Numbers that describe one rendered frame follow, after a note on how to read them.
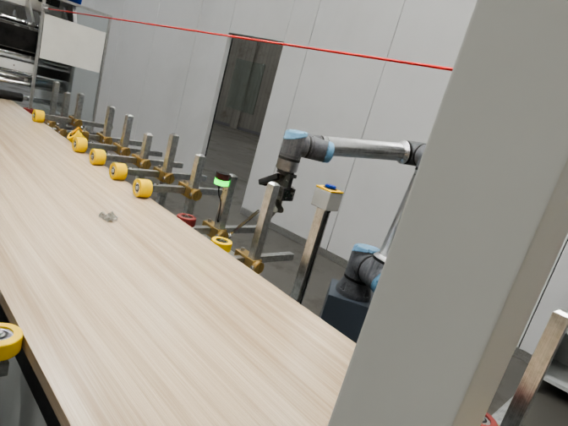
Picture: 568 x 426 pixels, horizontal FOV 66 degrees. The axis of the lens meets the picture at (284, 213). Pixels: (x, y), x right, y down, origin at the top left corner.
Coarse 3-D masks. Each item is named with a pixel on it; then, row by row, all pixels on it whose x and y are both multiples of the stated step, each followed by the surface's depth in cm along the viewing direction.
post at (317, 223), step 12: (324, 216) 147; (312, 228) 149; (324, 228) 149; (312, 240) 149; (312, 252) 150; (300, 264) 153; (312, 264) 151; (300, 276) 153; (300, 288) 153; (300, 300) 154
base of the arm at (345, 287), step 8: (344, 280) 227; (352, 280) 223; (336, 288) 229; (344, 288) 226; (352, 288) 223; (360, 288) 223; (368, 288) 225; (344, 296) 224; (352, 296) 222; (360, 296) 222; (368, 296) 225
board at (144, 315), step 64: (0, 128) 240; (0, 192) 150; (64, 192) 168; (128, 192) 191; (0, 256) 109; (64, 256) 118; (128, 256) 129; (192, 256) 142; (64, 320) 91; (128, 320) 97; (192, 320) 104; (256, 320) 113; (320, 320) 123; (64, 384) 74; (128, 384) 78; (192, 384) 83; (256, 384) 88; (320, 384) 94
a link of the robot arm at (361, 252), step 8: (352, 248) 226; (360, 248) 220; (368, 248) 220; (376, 248) 225; (352, 256) 224; (360, 256) 220; (368, 256) 217; (352, 264) 223; (360, 264) 217; (352, 272) 223; (360, 280) 222
